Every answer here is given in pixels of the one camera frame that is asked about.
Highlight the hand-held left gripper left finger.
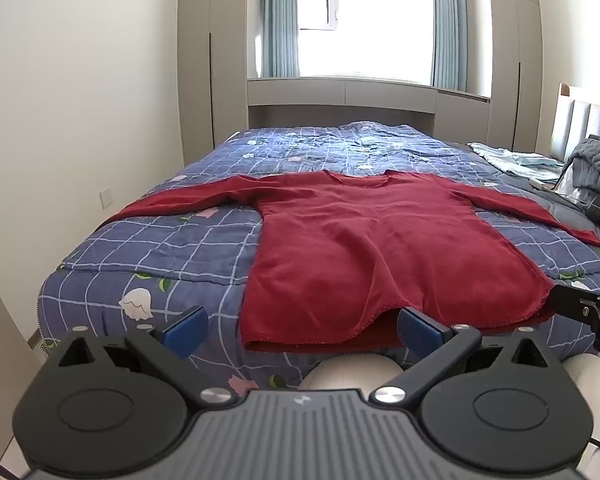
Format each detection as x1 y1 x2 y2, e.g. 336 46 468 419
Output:
52 306 235 411

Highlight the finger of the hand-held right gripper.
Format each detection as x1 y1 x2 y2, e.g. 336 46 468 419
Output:
550 284 600 353

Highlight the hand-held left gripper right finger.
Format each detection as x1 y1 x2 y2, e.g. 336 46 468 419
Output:
371 306 562 407

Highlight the red long-sleeved shirt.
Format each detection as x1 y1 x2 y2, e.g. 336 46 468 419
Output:
96 170 600 353

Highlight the blue checked floral quilt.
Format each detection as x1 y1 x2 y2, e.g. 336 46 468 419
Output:
37 121 600 396

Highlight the person's right leg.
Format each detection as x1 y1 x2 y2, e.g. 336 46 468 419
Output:
562 352 600 480

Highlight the person's leg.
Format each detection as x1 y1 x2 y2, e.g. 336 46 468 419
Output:
562 352 600 480
297 352 407 392

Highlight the person's left leg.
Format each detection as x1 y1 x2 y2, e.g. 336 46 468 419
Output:
297 352 407 392

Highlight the grey quilted blanket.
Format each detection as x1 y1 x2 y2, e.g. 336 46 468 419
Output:
495 132 600 231

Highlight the light blue patterned cloth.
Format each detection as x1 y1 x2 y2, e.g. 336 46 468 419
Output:
467 142 564 182

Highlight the grey padded headboard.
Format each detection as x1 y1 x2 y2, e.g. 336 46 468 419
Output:
550 82 600 167

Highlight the window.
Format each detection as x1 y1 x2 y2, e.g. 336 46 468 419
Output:
297 0 436 84

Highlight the light blue curtain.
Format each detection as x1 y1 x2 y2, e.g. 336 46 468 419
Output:
431 0 469 90
261 0 301 79

